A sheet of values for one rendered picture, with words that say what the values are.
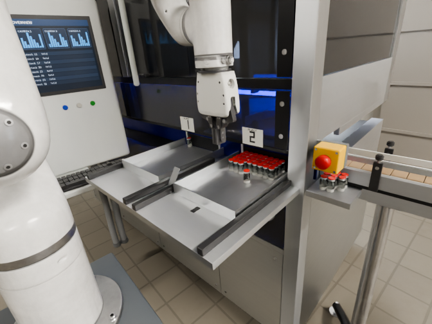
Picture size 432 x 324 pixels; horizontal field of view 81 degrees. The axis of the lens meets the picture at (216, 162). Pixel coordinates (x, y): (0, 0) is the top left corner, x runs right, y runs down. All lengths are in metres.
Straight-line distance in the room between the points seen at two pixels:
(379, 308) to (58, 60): 1.97
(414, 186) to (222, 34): 0.63
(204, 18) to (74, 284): 0.52
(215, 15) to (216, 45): 0.05
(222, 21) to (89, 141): 1.01
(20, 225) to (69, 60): 1.03
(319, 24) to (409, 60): 2.26
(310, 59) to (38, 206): 0.66
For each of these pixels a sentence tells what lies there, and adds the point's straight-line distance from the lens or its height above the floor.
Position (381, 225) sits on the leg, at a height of 0.75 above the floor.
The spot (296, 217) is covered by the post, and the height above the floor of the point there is 0.77.
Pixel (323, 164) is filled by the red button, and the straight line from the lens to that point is 0.73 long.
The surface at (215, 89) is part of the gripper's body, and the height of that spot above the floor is 1.22.
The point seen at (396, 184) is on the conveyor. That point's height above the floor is 0.92.
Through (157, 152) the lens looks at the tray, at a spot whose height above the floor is 0.89.
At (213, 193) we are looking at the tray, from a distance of 0.81.
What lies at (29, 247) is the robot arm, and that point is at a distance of 0.43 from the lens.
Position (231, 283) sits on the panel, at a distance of 1.40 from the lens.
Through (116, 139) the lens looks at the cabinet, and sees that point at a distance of 1.45.
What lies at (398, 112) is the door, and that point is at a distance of 3.02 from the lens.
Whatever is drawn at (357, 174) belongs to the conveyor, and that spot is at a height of 0.92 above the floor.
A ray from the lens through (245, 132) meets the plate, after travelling 0.88.
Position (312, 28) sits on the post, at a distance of 0.73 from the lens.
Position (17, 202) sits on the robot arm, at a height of 1.12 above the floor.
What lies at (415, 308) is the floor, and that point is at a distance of 1.84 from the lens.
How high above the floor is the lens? 1.29
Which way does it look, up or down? 23 degrees down
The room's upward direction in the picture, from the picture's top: 4 degrees counter-clockwise
